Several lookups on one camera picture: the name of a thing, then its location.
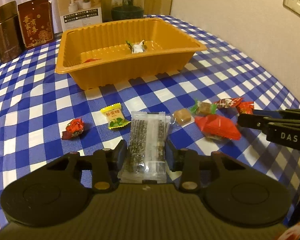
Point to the brown metal tin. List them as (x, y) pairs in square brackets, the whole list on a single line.
[(5, 35)]

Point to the yellow candy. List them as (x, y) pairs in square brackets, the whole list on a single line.
[(115, 117)]

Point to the large red snack packet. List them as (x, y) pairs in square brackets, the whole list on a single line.
[(217, 127)]

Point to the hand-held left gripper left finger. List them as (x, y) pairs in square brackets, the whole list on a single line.
[(121, 155)]

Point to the white candy with green ends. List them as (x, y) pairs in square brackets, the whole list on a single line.
[(137, 48)]

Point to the white cardboard box with photo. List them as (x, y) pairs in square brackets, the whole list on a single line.
[(80, 17)]

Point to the red twisted wrapper candy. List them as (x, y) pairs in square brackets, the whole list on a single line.
[(73, 128)]

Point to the red tin with gold print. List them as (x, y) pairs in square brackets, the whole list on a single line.
[(35, 25)]

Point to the brown caramel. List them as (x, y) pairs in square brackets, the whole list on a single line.
[(182, 116)]

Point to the glass jar with dark base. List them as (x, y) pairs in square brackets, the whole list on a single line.
[(127, 2)]

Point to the small red candy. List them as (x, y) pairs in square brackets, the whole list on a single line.
[(90, 60)]

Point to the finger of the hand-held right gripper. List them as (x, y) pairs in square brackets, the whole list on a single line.
[(272, 114), (252, 122)]

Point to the orange plastic tray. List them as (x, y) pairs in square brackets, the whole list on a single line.
[(102, 77)]

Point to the red brown candy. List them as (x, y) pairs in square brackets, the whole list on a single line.
[(226, 103)]

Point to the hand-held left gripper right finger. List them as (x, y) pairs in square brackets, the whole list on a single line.
[(170, 155)]

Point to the bright red candy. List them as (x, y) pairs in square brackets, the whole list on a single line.
[(245, 108)]

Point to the blue white checkered tablecloth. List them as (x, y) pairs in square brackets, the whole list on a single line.
[(215, 80)]

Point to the clear sesame bar packet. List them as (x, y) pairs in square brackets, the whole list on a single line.
[(142, 140)]

